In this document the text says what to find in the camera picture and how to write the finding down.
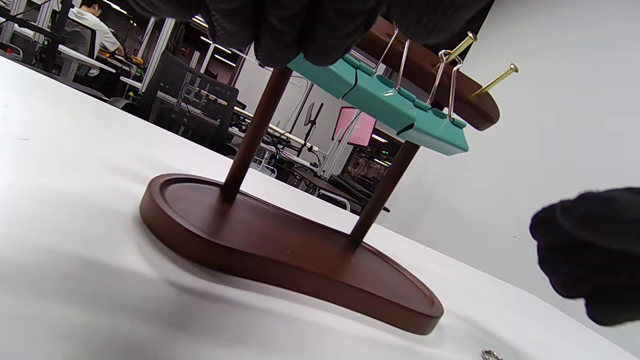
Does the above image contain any person's right hand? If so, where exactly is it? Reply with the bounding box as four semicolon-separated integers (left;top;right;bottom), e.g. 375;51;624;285
529;187;640;327

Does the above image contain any person's left hand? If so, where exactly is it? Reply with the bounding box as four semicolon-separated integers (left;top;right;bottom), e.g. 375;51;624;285
127;0;496;68

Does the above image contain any brown wooden key rack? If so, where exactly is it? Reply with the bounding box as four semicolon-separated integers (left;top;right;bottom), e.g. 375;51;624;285
139;17;520;336

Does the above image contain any pink lit monitor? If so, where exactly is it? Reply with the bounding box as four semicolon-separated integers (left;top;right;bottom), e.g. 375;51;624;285
331;106;378;148

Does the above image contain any white rolling wire cart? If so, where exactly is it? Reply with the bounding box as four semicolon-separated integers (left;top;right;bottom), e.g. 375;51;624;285
314;188;352;213

